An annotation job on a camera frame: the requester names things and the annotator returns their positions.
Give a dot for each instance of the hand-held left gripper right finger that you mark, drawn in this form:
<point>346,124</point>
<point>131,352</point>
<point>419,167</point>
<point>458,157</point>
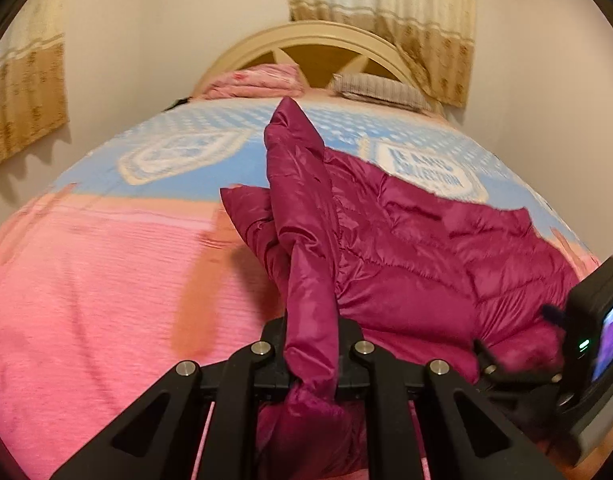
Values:
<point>354,376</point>

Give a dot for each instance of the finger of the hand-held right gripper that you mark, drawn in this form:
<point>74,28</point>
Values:
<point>493,371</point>
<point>555,317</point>

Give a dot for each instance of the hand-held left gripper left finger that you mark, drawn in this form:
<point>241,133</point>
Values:
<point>272,375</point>

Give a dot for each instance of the magenta puffer jacket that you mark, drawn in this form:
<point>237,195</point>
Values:
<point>411,240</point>

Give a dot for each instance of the pink and blue bedspread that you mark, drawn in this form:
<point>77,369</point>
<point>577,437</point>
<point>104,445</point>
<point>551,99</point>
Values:
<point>111,270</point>

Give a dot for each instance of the striped pillow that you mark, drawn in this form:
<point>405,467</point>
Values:
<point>381,90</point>

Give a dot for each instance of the folded pink floral quilt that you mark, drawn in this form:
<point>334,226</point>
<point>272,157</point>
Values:
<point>256,80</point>

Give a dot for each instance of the cream arched headboard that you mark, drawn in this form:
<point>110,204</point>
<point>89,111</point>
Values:
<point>316,35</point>

